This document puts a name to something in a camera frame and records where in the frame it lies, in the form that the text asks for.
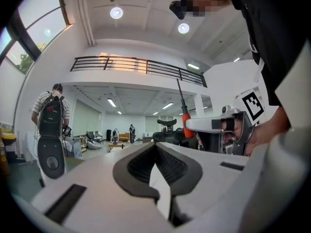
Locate person's black shirt torso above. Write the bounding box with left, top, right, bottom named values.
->
left=225, top=0, right=311, bottom=107

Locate large window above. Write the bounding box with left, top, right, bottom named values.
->
left=0, top=0, right=73, bottom=75

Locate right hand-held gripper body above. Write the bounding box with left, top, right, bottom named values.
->
left=197, top=86, right=265, bottom=156

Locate round ceiling light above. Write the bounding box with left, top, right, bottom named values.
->
left=109, top=6, right=124, bottom=20
left=177, top=22, right=190, bottom=34

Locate black head-worn camera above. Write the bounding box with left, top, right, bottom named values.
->
left=169, top=0, right=187, bottom=20

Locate person's right hand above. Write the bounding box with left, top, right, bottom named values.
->
left=221, top=117, right=277, bottom=156

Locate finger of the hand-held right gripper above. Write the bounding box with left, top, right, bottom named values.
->
left=185, top=116, right=223, bottom=134

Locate white roller blind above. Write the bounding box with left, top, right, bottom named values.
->
left=72, top=99, right=102, bottom=137

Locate black office chair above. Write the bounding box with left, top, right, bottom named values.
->
left=152, top=118, right=200, bottom=150

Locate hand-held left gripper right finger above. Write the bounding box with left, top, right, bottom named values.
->
left=155, top=142, right=250, bottom=228

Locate low wooden table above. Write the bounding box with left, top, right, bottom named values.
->
left=107, top=142, right=127, bottom=153

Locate black balcony railing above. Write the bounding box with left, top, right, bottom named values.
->
left=69, top=55, right=208, bottom=88

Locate yellow bin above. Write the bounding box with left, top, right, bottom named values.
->
left=0, top=131, right=17, bottom=147

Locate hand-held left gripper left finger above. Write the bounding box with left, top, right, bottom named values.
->
left=30, top=142, right=176, bottom=233

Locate person's right forearm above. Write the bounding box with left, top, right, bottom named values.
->
left=264, top=105, right=292, bottom=145

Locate orange and black screwdriver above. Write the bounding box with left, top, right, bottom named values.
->
left=176, top=78, right=195, bottom=138

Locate black backpack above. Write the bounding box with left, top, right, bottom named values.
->
left=37, top=95, right=66, bottom=138

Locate grey beanbag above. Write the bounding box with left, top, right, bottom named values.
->
left=86, top=139, right=103, bottom=150

